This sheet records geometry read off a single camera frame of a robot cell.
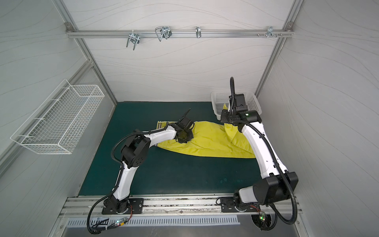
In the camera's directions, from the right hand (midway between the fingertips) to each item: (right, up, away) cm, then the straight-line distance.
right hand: (226, 114), depth 78 cm
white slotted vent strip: (-20, -51, -8) cm, 56 cm away
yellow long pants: (-5, -16, +18) cm, 24 cm away
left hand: (-18, -16, +20) cm, 31 cm away
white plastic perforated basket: (+5, +13, +41) cm, 43 cm away
